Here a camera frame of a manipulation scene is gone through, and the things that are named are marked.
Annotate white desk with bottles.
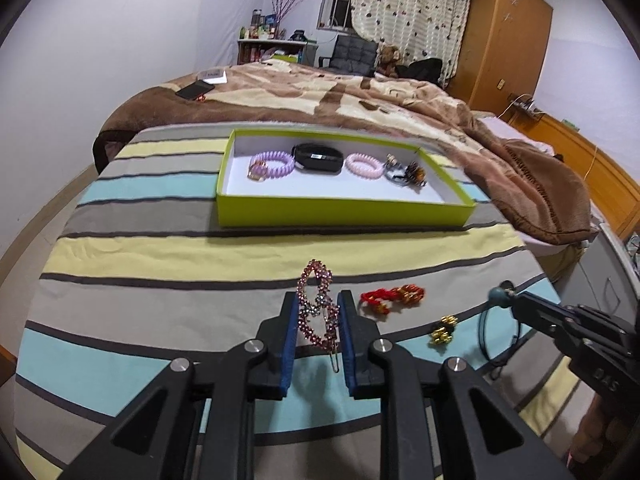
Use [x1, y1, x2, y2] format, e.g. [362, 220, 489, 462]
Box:
[236, 9, 318, 66]

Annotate brown plush blanket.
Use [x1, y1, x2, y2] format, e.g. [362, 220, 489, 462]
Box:
[92, 60, 596, 245]

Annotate heart patterned curtain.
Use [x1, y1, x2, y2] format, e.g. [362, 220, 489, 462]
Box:
[350, 0, 471, 82]

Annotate white small box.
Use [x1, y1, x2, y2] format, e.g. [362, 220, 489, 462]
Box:
[196, 67, 228, 86]

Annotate black cord hair tie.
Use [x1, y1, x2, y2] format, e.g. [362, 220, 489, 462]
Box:
[476, 280, 524, 380]

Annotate red knotted hair tie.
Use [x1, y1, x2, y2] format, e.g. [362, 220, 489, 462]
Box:
[359, 283, 428, 317]

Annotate pink spiral hair tie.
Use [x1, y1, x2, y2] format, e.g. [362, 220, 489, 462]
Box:
[344, 152, 385, 180]

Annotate black wristband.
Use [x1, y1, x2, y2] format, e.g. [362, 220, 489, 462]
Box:
[291, 143, 344, 174]

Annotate wooden wardrobe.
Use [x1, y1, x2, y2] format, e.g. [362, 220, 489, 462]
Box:
[447, 0, 553, 115]

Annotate black hair tie gold beads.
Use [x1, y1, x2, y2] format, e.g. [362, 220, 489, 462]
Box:
[430, 315, 458, 346]

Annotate grey metal cabinet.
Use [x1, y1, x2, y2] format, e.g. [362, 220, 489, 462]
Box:
[555, 223, 639, 324]

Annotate green cardboard tray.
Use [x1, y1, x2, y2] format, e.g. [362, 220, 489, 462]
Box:
[216, 128, 475, 229]

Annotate brown teddy bear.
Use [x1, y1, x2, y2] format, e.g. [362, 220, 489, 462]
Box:
[375, 46, 401, 78]

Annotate pink rhinestone heart hair clip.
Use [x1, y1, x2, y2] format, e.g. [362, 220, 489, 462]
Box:
[295, 259, 340, 374]

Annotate purple spiral hair tie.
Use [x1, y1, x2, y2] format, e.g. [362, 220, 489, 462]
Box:
[247, 148, 296, 179]

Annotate black smartphone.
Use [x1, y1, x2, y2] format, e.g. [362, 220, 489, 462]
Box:
[176, 79, 215, 101]

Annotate black office chair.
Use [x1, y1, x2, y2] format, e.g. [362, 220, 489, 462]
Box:
[318, 35, 378, 77]

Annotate striped bed sheet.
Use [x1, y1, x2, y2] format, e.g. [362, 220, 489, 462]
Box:
[14, 124, 559, 479]

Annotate wooden headboard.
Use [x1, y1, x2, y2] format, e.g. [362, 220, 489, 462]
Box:
[506, 108, 640, 240]

